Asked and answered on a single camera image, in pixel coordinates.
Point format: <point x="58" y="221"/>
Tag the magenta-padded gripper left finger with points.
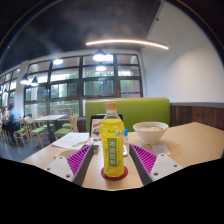
<point x="60" y="168"/>

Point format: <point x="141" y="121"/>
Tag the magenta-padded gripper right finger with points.
<point x="165" y="166"/>

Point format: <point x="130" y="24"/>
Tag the yellow drink bottle orange cap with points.
<point x="112" y="140"/>

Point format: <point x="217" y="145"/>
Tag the white paper sheet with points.
<point x="71" y="140"/>

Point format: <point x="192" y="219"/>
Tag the flat round red coaster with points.
<point x="125" y="175"/>

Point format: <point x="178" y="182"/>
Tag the wooden chairs with green seats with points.
<point x="38" y="130"/>

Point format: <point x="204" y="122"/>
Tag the small blue-capped bottle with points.
<point x="126" y="140"/>

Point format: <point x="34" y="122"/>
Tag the light wooden dining table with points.
<point x="50" y="117"/>

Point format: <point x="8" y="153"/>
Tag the green upholstered booth bench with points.
<point x="143" y="110"/>

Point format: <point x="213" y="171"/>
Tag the person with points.
<point x="3" y="115"/>
<point x="13" y="118"/>

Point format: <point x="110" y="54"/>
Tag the hanging pendant lamps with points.
<point x="99" y="56"/>

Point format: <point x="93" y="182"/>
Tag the long curved ceiling light strip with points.
<point x="126" y="41"/>

